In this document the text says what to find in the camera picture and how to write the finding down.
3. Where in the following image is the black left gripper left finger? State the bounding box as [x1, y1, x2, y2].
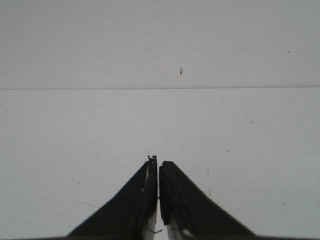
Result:
[68, 155, 158, 237]

